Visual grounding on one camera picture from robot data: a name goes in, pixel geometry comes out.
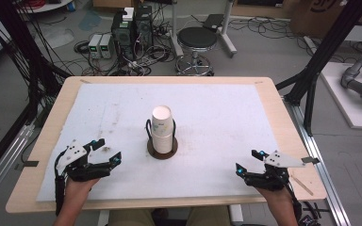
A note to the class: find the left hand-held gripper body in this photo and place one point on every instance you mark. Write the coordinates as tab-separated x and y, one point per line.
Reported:
77	171

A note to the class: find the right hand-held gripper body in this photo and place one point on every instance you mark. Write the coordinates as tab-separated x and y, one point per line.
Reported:
275	175

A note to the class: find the black cup holder brown base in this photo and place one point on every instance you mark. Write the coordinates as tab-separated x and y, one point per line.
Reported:
162	153

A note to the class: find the white paper cup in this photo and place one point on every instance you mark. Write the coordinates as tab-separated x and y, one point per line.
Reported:
162	143
162	121

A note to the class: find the person's left hand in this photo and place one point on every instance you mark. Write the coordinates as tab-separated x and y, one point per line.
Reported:
78	187

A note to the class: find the person's right hand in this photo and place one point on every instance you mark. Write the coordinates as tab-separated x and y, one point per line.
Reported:
277	197

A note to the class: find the thin wooden stick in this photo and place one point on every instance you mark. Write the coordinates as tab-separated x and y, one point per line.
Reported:
301	185

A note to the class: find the light wooden table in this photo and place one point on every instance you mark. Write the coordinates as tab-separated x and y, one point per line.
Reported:
290	132

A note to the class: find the black tape strip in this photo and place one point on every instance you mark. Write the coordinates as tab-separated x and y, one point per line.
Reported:
311	160
28	164

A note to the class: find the white table leg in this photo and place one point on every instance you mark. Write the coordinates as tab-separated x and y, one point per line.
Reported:
236	215
103	218

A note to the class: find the white table mat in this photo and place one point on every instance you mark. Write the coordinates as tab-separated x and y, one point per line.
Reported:
201	132

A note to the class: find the person's tan trouser leg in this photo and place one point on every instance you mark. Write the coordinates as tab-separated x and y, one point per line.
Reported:
209	216
130	218

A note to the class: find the grey power supply unit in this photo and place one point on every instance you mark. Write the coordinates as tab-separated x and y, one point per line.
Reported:
106	46
94	46

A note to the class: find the white platform board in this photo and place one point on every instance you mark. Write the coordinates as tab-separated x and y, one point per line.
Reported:
342	100

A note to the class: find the black computer tower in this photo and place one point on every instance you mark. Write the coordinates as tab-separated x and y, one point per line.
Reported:
144	29
123	36

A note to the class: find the black round stool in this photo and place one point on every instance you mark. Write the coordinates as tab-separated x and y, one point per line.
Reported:
196	47

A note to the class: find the white small box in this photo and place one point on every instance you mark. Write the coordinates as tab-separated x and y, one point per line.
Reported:
128	14

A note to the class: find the black flat device on stand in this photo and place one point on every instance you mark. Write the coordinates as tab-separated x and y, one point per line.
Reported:
213	22

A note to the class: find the white round table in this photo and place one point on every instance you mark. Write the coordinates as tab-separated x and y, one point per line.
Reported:
44	5

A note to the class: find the cardboard box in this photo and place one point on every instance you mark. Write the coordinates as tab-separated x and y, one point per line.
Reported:
317	15

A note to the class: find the aluminium rail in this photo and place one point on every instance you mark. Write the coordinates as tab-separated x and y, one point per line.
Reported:
6	157
323	175

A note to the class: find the black metal frame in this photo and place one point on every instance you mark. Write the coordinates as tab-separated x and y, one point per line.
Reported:
28	62
320	59

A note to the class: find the white metal stand frame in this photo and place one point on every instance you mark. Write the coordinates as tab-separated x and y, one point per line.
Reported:
226	34

